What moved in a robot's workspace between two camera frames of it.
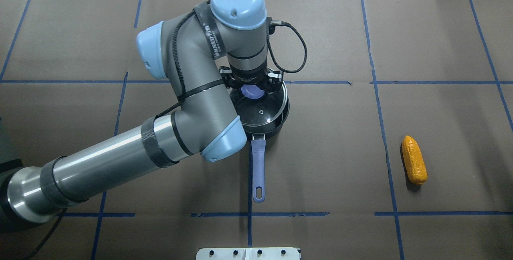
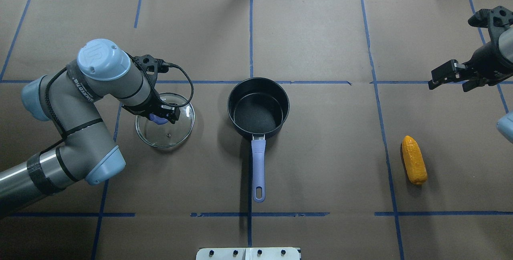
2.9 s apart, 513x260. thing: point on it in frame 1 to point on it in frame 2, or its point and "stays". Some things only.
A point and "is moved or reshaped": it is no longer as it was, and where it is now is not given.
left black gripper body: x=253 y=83 to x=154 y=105
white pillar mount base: x=248 y=253 stays
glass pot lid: x=261 y=111 is moved or reshaped
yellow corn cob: x=415 y=160 stays
